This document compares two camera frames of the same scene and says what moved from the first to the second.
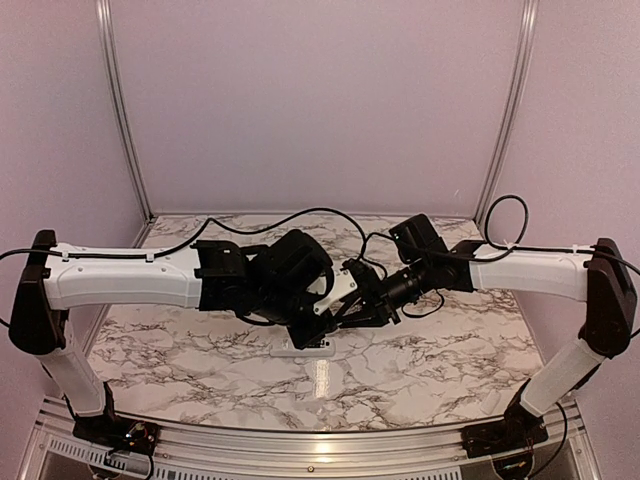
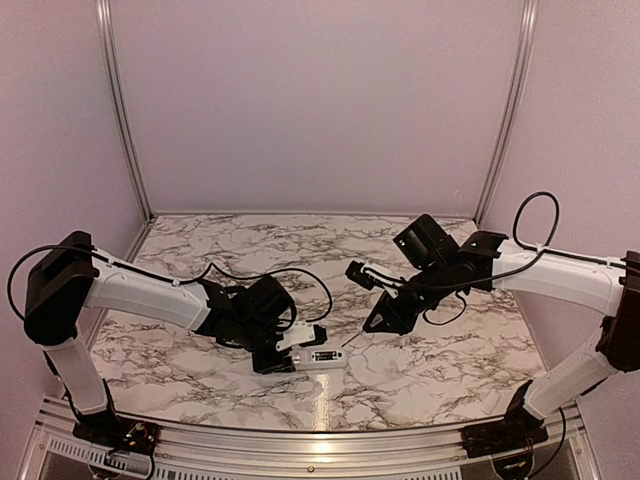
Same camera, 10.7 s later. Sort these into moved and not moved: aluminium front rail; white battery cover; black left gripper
Moved: black left gripper
Not moved: aluminium front rail; white battery cover
